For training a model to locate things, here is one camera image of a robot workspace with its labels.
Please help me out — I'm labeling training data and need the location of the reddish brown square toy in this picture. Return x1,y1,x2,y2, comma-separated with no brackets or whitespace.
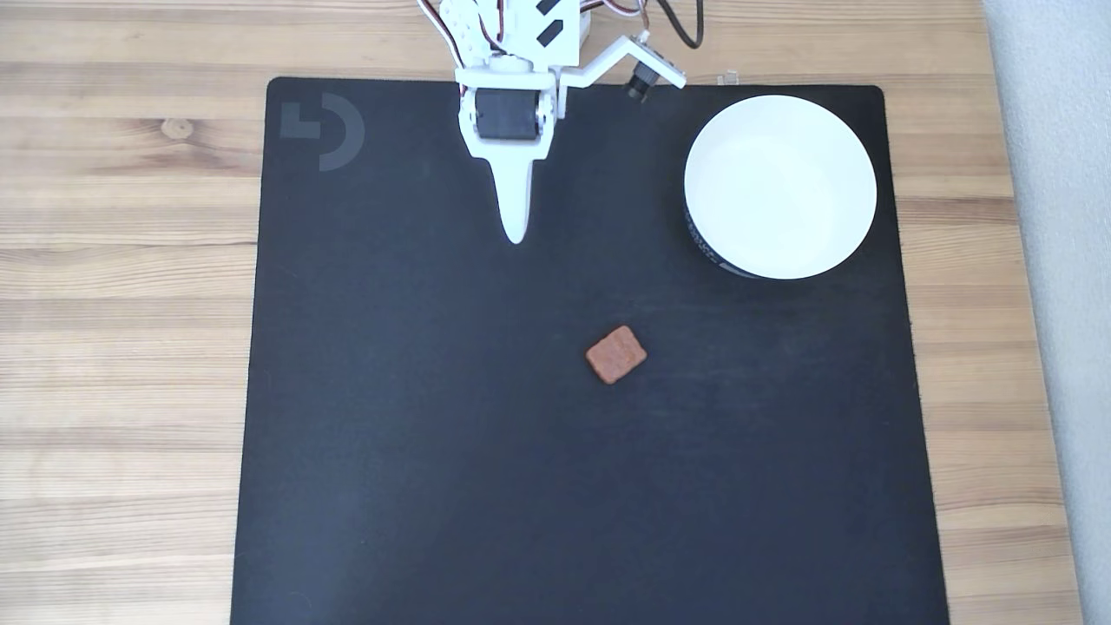
585,326,648,385

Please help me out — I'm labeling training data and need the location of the black mouse pad mat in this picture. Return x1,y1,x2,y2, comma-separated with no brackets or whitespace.
230,76,951,625

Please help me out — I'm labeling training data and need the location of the black cable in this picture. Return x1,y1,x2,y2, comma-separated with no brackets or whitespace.
655,0,705,49

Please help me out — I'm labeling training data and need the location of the black camera on white bracket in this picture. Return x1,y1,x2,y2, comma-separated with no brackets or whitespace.
560,33,688,119

